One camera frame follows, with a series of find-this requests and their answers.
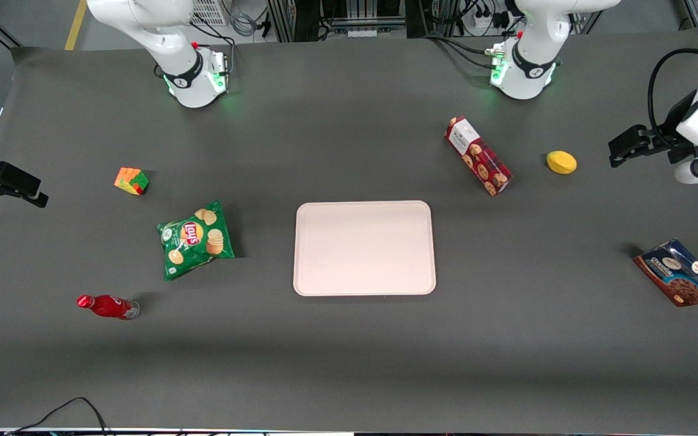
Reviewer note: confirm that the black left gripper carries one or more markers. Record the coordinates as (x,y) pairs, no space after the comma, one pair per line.
(669,134)

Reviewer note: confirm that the red cookie box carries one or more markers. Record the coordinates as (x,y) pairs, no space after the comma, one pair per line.
(479,157)

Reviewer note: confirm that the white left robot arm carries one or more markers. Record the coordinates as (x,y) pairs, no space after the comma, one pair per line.
(531,54)

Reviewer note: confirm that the blue chocolate cookie bag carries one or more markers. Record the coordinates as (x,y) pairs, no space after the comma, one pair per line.
(679,275)

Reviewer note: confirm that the white vented box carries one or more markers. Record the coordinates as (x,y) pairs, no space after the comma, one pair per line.
(208,11)

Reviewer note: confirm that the pale pink rectangular tray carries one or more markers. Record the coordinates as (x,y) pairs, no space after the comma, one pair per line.
(349,248)

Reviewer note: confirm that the yellow round sponge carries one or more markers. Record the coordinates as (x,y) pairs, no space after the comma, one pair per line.
(561,162)

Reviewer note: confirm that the colourful puzzle cube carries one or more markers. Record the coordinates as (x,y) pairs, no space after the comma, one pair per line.
(131,180)

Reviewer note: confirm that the red cola bottle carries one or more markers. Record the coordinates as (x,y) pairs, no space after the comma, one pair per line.
(106,306)

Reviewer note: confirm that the green potato chips bag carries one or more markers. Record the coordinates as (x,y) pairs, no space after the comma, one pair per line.
(194,239)

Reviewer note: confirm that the white power strip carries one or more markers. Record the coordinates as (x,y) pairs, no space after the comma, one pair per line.
(362,33)

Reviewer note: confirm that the aluminium profile rack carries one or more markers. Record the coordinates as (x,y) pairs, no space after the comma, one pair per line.
(300,18)

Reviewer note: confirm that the dark grey table mat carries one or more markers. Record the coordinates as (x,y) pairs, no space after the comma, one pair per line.
(349,363)

